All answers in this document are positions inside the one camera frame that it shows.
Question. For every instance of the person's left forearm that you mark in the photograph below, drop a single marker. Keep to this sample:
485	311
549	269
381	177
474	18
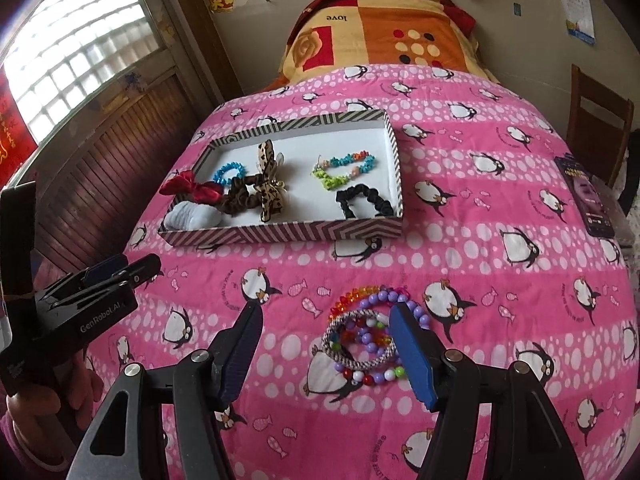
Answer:
25	452

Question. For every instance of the pink penguin print blanket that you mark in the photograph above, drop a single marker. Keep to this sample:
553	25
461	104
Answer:
450	260

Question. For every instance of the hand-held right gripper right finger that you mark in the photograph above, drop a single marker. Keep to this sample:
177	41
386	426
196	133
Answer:
415	355

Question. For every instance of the floral cloth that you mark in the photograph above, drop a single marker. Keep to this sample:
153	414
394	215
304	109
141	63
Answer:
629	220

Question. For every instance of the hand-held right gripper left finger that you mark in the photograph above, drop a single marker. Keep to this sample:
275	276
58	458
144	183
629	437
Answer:
240	355

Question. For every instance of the black smartphone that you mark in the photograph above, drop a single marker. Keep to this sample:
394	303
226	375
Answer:
587	200

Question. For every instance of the red wall banner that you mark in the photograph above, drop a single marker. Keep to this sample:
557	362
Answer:
12	130

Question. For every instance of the white scrunchie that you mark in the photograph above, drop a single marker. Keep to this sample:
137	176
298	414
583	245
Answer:
192	217

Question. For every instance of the wooden wall panel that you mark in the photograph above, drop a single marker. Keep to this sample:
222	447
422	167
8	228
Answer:
115	160

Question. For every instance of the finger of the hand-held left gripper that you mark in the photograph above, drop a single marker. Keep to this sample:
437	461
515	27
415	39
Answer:
145	267
105	266

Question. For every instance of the wooden chair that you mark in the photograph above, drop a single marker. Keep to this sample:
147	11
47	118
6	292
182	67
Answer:
595	110

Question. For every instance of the brown dotted scrunchie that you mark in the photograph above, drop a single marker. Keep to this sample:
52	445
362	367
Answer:
235	205

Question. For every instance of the person's left hand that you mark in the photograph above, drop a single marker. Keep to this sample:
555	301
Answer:
80	390

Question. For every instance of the striped cardboard box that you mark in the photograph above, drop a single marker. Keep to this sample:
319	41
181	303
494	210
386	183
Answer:
310	145

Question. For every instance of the black scrunchie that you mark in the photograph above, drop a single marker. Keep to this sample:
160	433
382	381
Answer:
380	202

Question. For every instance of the orange patterned blanket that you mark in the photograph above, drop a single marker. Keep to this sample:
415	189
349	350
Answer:
370	35

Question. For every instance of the window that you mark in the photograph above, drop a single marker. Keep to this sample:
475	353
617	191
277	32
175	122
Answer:
75	45

